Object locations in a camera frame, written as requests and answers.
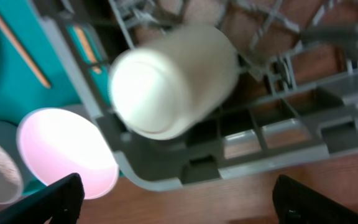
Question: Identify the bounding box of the teal plastic serving tray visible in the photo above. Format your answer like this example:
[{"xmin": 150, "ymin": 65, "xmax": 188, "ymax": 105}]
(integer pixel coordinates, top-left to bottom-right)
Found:
[{"xmin": 0, "ymin": 0, "xmax": 111, "ymax": 197}]

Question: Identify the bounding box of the pink bowl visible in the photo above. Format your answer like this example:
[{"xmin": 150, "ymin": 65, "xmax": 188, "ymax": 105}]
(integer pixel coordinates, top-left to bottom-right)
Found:
[{"xmin": 16, "ymin": 108, "xmax": 119, "ymax": 200}]

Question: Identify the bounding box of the grey plastic dishwasher rack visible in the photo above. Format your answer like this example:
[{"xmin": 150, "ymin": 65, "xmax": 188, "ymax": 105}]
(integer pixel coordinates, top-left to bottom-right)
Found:
[{"xmin": 30, "ymin": 1, "xmax": 358, "ymax": 192}]

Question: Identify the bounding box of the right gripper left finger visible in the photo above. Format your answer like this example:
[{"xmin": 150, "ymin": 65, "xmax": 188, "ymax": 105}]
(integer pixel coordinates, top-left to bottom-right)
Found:
[{"xmin": 0, "ymin": 173, "xmax": 85, "ymax": 224}]

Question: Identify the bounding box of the white cup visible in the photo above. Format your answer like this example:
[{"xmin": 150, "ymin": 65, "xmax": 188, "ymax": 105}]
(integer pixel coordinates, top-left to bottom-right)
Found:
[{"xmin": 108, "ymin": 24, "xmax": 239, "ymax": 140}]

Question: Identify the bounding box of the grey bowl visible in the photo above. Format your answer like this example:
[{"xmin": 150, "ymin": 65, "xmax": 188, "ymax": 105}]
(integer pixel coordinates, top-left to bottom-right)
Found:
[{"xmin": 0, "ymin": 121, "xmax": 33, "ymax": 204}]

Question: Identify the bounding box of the wooden chopstick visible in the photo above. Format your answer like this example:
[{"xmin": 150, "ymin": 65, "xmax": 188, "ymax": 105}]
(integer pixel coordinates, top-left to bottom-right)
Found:
[
  {"xmin": 73, "ymin": 26, "xmax": 98, "ymax": 63},
  {"xmin": 0, "ymin": 15, "xmax": 52, "ymax": 89}
]

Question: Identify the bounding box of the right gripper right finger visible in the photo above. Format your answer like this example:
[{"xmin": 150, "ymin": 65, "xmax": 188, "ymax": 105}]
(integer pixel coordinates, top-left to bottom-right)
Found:
[{"xmin": 272, "ymin": 175, "xmax": 358, "ymax": 224}]

